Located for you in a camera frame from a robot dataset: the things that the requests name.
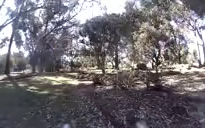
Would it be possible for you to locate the dense wood of trees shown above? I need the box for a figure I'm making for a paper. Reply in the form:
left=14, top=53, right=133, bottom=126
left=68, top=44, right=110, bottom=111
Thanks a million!
left=0, top=0, right=205, bottom=76

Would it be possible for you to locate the dry patchy grass ground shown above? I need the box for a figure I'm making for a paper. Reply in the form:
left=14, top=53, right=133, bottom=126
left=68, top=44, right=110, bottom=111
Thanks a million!
left=0, top=63, right=205, bottom=128

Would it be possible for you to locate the robot's own part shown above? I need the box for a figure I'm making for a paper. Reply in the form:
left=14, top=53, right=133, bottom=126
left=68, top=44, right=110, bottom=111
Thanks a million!
left=135, top=120, right=150, bottom=128
left=61, top=123, right=73, bottom=128

